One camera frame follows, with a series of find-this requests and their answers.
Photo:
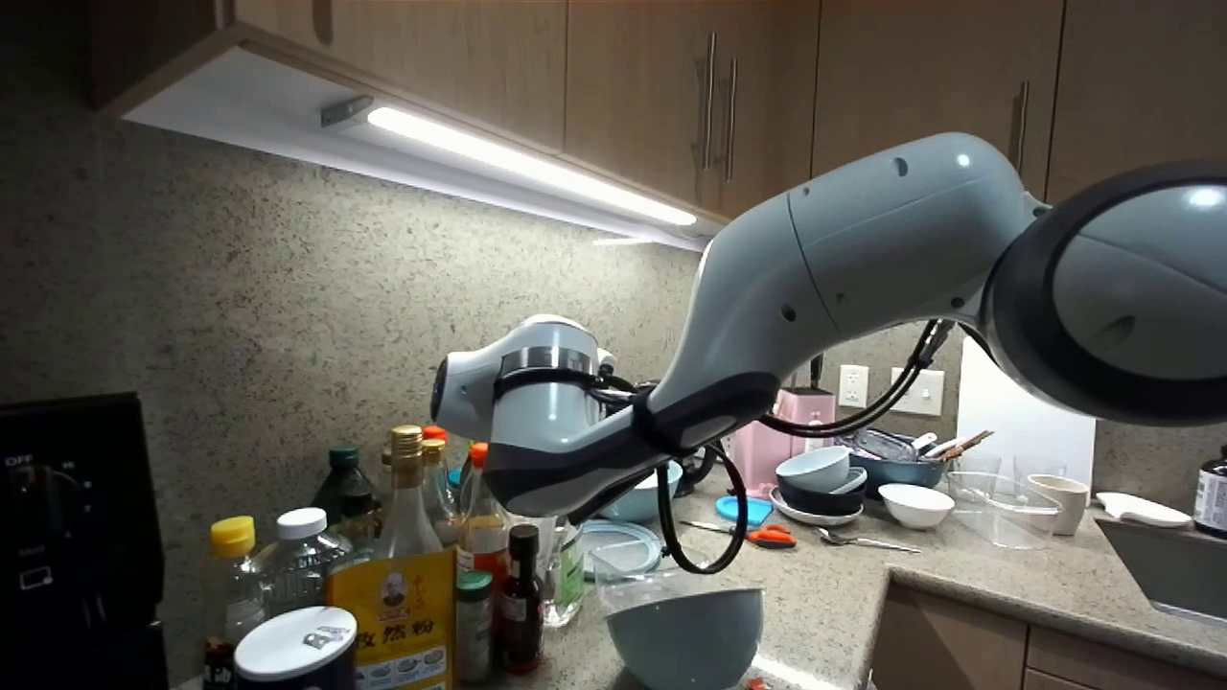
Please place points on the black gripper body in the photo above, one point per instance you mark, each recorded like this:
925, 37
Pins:
576, 481

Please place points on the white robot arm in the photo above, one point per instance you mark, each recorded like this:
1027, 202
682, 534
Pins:
866, 253

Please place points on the grey stacked bowl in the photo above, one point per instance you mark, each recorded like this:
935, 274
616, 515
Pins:
814, 471

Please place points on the black stacked bowl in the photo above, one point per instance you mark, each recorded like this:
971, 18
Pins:
829, 500

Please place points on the small white bowl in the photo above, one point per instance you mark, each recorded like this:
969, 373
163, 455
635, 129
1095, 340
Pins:
916, 505

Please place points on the grey blue round plate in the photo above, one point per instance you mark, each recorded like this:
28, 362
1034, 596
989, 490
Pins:
616, 554

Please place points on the orange cap bottle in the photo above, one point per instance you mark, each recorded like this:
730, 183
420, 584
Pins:
479, 537

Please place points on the small dark sauce bottle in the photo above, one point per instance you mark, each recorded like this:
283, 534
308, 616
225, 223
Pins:
520, 616

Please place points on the cyan round lid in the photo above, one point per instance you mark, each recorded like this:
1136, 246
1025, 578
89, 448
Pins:
751, 510

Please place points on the green cap small jar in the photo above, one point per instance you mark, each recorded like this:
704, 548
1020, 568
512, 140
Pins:
471, 635

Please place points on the pink utensil holder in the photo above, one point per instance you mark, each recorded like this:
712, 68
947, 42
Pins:
763, 463

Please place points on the yellow label oil bottle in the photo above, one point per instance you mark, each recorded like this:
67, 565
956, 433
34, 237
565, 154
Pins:
387, 616

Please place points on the dark green bottle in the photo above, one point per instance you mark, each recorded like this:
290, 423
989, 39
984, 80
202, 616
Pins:
345, 491

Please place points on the white cap clear bottle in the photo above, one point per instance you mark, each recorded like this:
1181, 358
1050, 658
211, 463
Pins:
312, 548

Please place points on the metal spoon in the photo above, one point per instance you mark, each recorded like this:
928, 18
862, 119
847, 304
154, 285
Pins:
866, 541

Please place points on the dark blue pan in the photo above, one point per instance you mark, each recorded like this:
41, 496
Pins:
896, 463

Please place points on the under-cabinet light strip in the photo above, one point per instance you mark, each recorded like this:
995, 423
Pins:
512, 160

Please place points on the yellow cap clear bottle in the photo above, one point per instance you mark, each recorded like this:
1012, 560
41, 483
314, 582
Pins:
235, 578

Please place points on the wooden upper cabinet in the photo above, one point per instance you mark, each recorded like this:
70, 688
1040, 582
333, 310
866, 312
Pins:
1124, 80
512, 63

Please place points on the wooden cabinet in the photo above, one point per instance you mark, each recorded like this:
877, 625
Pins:
998, 637
512, 63
1124, 80

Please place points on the clear glass container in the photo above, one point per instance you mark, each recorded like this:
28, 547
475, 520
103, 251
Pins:
1008, 522

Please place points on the wooden lower cabinet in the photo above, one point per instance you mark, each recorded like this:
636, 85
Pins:
998, 637

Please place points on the white cutting board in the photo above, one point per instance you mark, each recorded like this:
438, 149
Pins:
1027, 433

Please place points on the white mug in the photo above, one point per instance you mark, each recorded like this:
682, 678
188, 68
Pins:
1061, 500

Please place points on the black microwave oven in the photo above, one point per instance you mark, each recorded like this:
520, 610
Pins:
76, 548

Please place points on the white oval dish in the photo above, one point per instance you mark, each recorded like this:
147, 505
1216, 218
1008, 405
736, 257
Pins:
1141, 508

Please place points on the kitchen sink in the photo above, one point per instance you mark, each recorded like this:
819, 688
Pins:
1169, 568

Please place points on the dark brown bottle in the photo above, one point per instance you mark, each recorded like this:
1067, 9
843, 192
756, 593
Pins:
1214, 491

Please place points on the white wall outlet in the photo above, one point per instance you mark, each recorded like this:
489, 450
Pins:
851, 384
920, 396

